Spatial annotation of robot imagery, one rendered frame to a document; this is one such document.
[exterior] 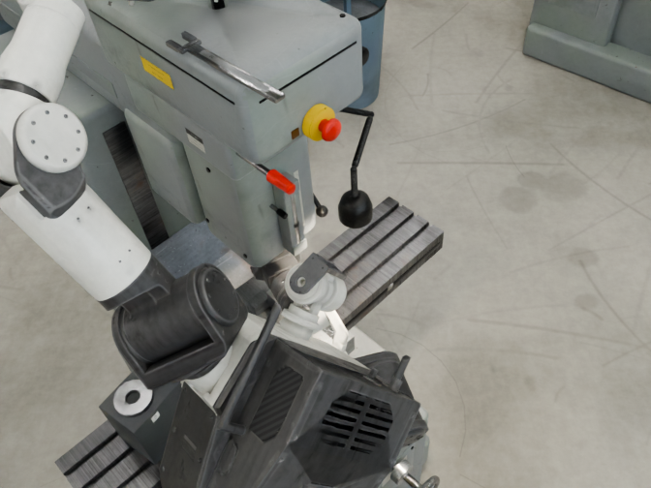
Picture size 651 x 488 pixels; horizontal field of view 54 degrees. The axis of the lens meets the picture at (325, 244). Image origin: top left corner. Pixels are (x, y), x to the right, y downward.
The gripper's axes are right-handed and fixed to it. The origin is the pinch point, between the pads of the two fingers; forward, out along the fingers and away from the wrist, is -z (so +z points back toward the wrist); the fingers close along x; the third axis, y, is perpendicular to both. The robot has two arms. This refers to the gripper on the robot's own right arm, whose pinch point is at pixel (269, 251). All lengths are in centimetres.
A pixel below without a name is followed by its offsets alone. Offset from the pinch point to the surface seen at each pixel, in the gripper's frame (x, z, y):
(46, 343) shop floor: 84, -105, 122
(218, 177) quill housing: 8.6, 6.4, -34.2
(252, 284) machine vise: 3.7, -12.1, 24.5
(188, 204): 14.4, -6.6, -18.2
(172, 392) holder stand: 33.9, 16.5, 13.9
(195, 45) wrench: 8, 12, -66
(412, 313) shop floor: -69, -38, 123
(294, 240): -2.8, 12.6, -14.9
